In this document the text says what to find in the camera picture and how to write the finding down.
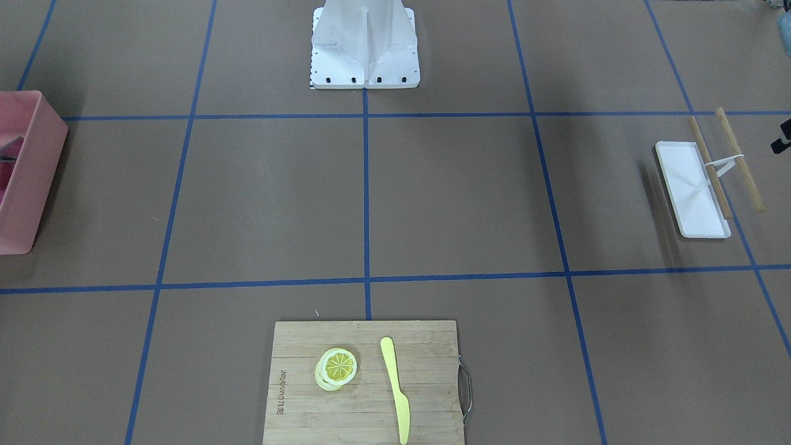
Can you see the magenta wiping cloth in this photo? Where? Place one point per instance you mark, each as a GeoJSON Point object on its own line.
{"type": "Point", "coordinates": [9, 154]}

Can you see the yellow plastic knife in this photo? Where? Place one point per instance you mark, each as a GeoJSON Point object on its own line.
{"type": "Point", "coordinates": [401, 402]}

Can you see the yellow lemon slice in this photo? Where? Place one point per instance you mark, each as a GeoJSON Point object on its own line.
{"type": "Point", "coordinates": [335, 368]}

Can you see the bamboo cutting board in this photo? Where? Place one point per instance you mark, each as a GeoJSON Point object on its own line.
{"type": "Point", "coordinates": [363, 411]}

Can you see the white rectangular tray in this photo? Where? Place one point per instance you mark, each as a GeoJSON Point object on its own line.
{"type": "Point", "coordinates": [698, 212]}

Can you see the pink plastic bin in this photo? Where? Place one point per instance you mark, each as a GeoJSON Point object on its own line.
{"type": "Point", "coordinates": [27, 114]}

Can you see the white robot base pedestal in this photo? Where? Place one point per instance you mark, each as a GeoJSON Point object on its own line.
{"type": "Point", "coordinates": [364, 44]}

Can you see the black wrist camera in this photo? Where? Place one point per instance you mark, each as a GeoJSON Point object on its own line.
{"type": "Point", "coordinates": [781, 144]}

